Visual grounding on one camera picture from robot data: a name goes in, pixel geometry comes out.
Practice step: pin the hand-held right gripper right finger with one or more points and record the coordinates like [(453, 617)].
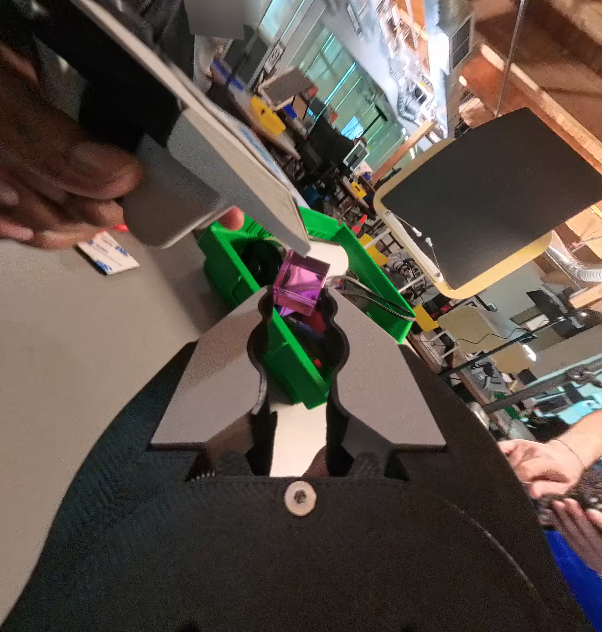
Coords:
[(390, 395)]

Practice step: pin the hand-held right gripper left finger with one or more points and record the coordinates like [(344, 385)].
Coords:
[(212, 395)]

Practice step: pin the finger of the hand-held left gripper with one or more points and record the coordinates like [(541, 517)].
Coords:
[(173, 202), (242, 188)]

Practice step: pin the green plastic bin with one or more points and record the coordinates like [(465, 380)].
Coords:
[(291, 365)]

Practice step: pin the purple transparent cube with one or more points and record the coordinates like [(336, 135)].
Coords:
[(303, 281)]

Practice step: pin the person's left hand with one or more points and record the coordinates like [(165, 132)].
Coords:
[(54, 178)]

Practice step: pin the yellow box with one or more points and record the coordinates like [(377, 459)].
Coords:
[(268, 117)]

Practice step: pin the white card with blue print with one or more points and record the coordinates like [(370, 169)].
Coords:
[(108, 254)]

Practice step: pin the black monitor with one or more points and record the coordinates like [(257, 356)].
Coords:
[(326, 148)]

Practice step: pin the white cylinder with black cap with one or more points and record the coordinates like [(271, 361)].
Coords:
[(338, 262)]

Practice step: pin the black panel with pale rim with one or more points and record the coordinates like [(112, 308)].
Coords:
[(499, 197)]

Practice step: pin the blue plastic bin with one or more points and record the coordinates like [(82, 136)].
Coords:
[(588, 602)]

